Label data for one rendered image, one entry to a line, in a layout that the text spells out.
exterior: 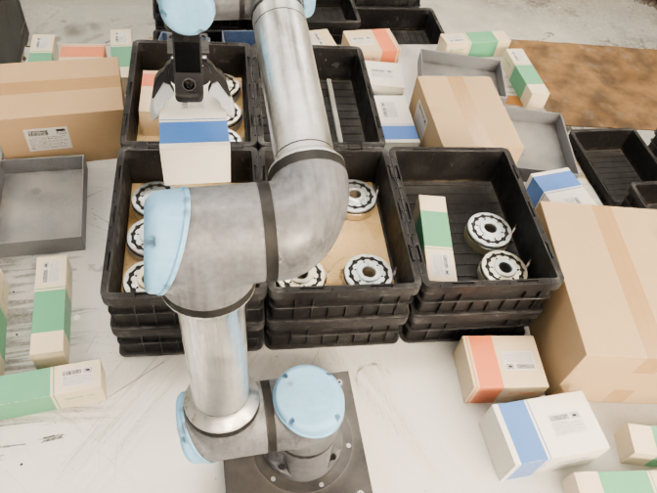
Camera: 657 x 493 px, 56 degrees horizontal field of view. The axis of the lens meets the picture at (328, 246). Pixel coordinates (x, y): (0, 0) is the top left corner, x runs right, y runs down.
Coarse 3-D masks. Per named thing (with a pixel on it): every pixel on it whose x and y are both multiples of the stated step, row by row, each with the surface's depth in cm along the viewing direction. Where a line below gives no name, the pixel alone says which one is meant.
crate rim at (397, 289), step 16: (384, 160) 140; (400, 208) 131; (400, 224) 128; (416, 272) 121; (272, 288) 115; (288, 288) 115; (304, 288) 116; (320, 288) 116; (336, 288) 116; (352, 288) 117; (368, 288) 117; (384, 288) 118; (400, 288) 118; (416, 288) 118
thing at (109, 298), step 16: (256, 160) 135; (256, 176) 132; (112, 192) 125; (112, 208) 122; (112, 224) 120; (112, 240) 117; (112, 256) 115; (256, 288) 114; (112, 304) 111; (128, 304) 111; (144, 304) 112; (160, 304) 112
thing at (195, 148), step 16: (208, 96) 115; (160, 112) 111; (176, 112) 111; (192, 112) 112; (208, 112) 112; (224, 112) 113; (160, 128) 108; (176, 128) 109; (192, 128) 109; (208, 128) 110; (224, 128) 110; (160, 144) 106; (176, 144) 106; (192, 144) 107; (208, 144) 107; (224, 144) 108; (176, 160) 108; (192, 160) 109; (208, 160) 109; (224, 160) 110; (176, 176) 111; (192, 176) 112; (208, 176) 112; (224, 176) 113
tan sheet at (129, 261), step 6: (132, 186) 140; (138, 186) 140; (174, 186) 141; (192, 186) 142; (132, 192) 139; (132, 210) 135; (132, 216) 134; (132, 222) 133; (126, 246) 129; (126, 252) 128; (126, 258) 127; (132, 258) 127; (126, 264) 126; (132, 264) 126; (126, 270) 125
